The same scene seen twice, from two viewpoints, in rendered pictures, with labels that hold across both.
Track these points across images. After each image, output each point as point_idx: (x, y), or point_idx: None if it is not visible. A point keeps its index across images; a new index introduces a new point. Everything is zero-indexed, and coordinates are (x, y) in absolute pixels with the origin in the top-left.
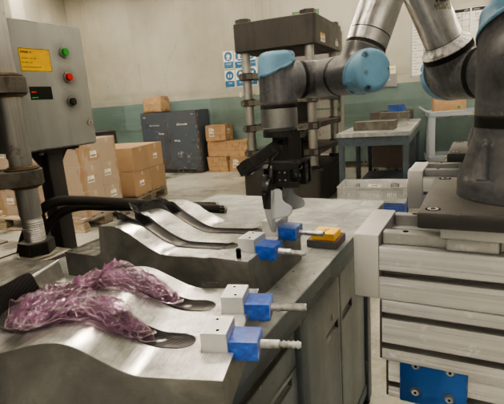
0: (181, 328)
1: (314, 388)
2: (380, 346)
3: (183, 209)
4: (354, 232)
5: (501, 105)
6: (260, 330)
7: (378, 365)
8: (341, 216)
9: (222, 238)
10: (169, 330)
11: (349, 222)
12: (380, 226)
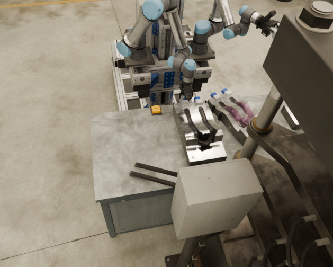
0: (229, 101)
1: None
2: (207, 81)
3: (191, 130)
4: (141, 108)
5: (207, 39)
6: (222, 89)
7: (80, 178)
8: (120, 119)
9: (195, 114)
10: (231, 101)
11: (128, 114)
12: (207, 67)
